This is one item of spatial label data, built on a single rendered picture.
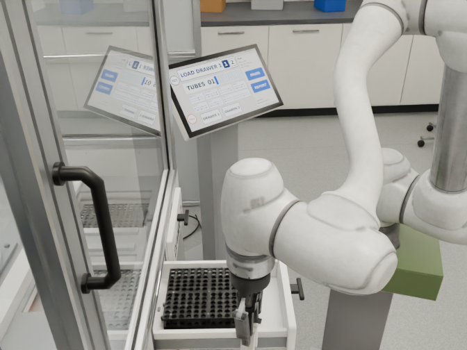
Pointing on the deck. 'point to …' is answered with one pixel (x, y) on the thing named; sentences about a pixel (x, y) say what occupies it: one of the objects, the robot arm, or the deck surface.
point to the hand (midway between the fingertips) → (249, 337)
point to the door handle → (105, 282)
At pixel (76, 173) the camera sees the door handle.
